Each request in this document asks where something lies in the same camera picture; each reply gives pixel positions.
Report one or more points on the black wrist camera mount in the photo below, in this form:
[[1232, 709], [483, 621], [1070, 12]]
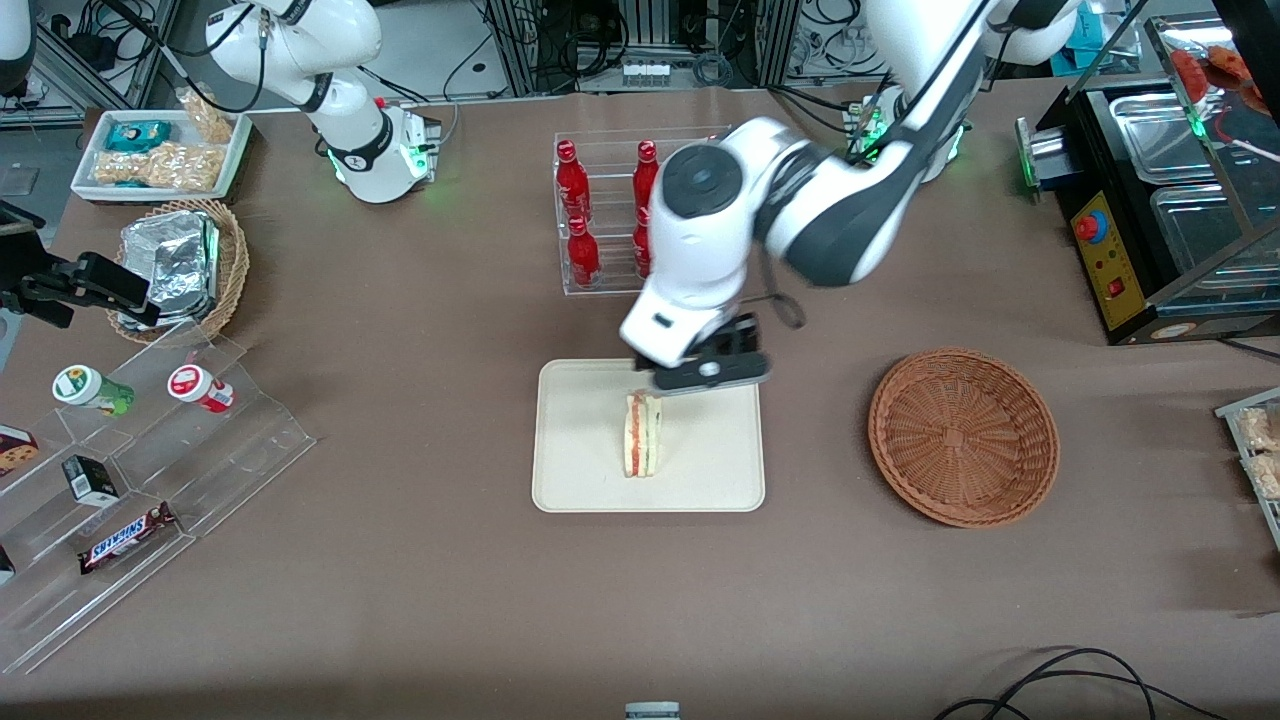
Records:
[[735, 335]]

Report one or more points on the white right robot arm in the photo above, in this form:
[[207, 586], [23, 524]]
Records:
[[350, 120]]

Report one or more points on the brown cookie box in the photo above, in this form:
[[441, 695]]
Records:
[[15, 450]]

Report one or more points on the aluminium foil container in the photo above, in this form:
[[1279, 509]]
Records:
[[178, 258]]

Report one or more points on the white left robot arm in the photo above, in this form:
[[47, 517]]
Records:
[[720, 240]]

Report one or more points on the red cup with white lid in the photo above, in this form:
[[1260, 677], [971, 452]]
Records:
[[195, 385]]

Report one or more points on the small black packet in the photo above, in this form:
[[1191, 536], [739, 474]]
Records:
[[5, 565]]

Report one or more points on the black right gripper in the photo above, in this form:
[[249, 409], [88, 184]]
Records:
[[30, 283]]

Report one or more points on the small wicker basket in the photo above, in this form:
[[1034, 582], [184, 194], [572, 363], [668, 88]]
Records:
[[236, 270]]

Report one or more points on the white rectangular snack tray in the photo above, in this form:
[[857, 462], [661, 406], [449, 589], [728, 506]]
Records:
[[100, 192]]

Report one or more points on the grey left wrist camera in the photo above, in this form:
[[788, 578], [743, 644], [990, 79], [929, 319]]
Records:
[[715, 373]]

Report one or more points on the clear bag of nuts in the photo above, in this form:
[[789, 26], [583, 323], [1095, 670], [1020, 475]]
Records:
[[160, 167], [210, 115]]

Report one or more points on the green cup with white lid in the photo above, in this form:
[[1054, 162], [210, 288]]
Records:
[[82, 385]]

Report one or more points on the small black carton box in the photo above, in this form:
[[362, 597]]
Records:
[[92, 482]]

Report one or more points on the black food warmer cabinet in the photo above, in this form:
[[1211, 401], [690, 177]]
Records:
[[1120, 290]]

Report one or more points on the beige snack bag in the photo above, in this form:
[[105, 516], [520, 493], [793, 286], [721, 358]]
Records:
[[1260, 430], [1266, 475]]

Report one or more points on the small grey device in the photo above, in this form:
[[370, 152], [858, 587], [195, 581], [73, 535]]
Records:
[[652, 712]]

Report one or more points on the large round wicker basket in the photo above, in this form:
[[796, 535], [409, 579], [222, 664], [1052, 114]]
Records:
[[960, 440]]

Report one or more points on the cream plastic serving tray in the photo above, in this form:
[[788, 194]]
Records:
[[700, 460]]

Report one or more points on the Snickers chocolate bar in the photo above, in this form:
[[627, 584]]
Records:
[[128, 538]]

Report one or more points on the clear acrylic bottle rack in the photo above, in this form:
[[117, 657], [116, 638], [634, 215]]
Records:
[[607, 215]]

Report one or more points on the clear acrylic stepped display stand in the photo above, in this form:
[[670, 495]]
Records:
[[250, 440]]

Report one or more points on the red aluminium drink bottle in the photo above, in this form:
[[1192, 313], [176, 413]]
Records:
[[571, 180], [640, 248], [583, 255], [645, 175]]

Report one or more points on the triangle sandwich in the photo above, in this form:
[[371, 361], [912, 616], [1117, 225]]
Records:
[[642, 440]]

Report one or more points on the teal snack packet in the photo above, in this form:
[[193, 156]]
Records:
[[138, 135]]

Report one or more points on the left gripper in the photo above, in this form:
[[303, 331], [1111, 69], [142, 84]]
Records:
[[642, 362]]

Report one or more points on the steel food pan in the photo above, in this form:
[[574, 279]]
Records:
[[1155, 135], [1200, 235]]

